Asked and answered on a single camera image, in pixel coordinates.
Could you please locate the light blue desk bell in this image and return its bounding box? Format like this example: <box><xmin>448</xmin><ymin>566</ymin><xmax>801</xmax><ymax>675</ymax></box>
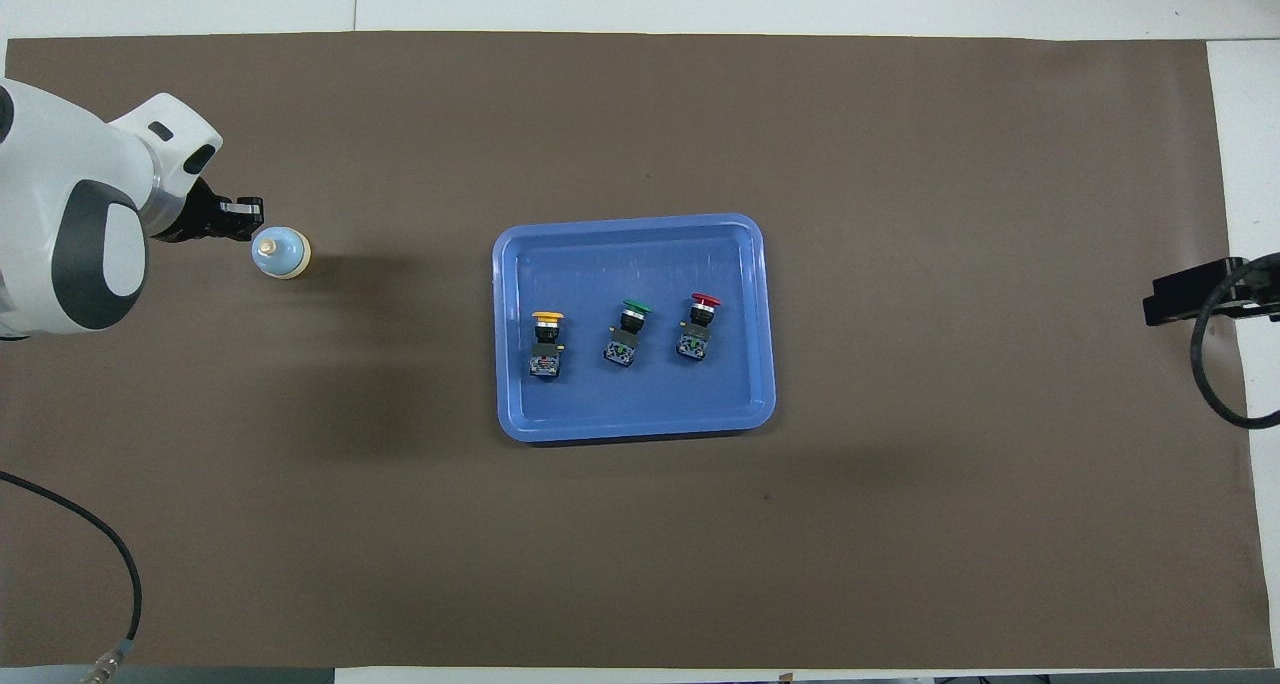
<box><xmin>251</xmin><ymin>225</ymin><xmax>312</xmax><ymax>281</ymax></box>

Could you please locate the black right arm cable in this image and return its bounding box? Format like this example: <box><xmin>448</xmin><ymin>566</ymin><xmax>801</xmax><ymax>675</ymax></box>
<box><xmin>1190</xmin><ymin>256</ymin><xmax>1280</xmax><ymax>431</ymax></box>

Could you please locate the green push button switch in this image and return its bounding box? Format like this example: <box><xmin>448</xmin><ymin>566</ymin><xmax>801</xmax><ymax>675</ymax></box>
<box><xmin>603</xmin><ymin>299</ymin><xmax>653</xmax><ymax>369</ymax></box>

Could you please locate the blue plastic tray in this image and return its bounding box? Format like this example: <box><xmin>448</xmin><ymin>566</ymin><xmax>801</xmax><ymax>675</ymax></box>
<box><xmin>491</xmin><ymin>213</ymin><xmax>778</xmax><ymax>444</ymax></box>

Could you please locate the brown table mat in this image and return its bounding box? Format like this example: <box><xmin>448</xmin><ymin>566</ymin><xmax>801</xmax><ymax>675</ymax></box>
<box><xmin>0</xmin><ymin>32</ymin><xmax>1263</xmax><ymax>670</ymax></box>

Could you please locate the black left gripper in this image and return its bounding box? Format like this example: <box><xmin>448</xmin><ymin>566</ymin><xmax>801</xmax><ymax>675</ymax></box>
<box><xmin>160</xmin><ymin>177</ymin><xmax>264</xmax><ymax>243</ymax></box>

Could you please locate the red push button switch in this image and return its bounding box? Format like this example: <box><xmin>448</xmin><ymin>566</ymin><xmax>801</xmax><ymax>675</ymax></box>
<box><xmin>676</xmin><ymin>292</ymin><xmax>722</xmax><ymax>361</ymax></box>

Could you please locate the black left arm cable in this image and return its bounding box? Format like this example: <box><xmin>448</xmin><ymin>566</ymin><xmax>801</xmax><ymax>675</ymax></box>
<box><xmin>0</xmin><ymin>471</ymin><xmax>143</xmax><ymax>684</ymax></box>

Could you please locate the yellow push button switch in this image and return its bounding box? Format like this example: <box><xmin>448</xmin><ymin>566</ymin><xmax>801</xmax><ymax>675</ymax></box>
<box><xmin>529</xmin><ymin>310</ymin><xmax>568</xmax><ymax>381</ymax></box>

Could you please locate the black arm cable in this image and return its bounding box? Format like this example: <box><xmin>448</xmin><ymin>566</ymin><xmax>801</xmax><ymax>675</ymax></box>
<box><xmin>1190</xmin><ymin>256</ymin><xmax>1280</xmax><ymax>431</ymax></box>
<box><xmin>0</xmin><ymin>471</ymin><xmax>143</xmax><ymax>684</ymax></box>

